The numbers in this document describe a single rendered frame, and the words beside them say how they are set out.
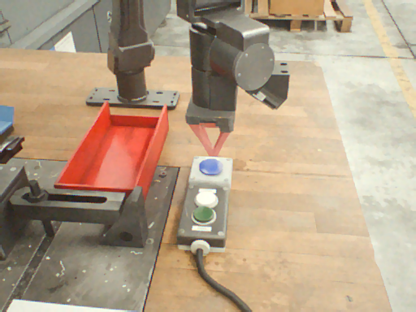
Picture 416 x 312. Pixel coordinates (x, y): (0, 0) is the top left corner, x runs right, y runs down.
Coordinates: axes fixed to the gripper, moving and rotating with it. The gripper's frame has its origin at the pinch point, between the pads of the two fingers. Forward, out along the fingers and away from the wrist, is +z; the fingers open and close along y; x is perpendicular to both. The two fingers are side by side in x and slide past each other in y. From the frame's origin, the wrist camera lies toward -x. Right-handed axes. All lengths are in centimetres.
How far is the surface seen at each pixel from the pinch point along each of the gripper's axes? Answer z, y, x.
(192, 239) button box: 4.9, -14.2, 1.5
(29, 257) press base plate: 7.0, -17.2, 23.6
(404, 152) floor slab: 95, 142, -91
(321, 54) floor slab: 92, 276, -62
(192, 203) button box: 4.1, -7.9, 2.3
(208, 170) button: 3.3, -0.8, 0.8
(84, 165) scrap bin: 4.6, 0.7, 22.0
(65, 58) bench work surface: 5, 47, 44
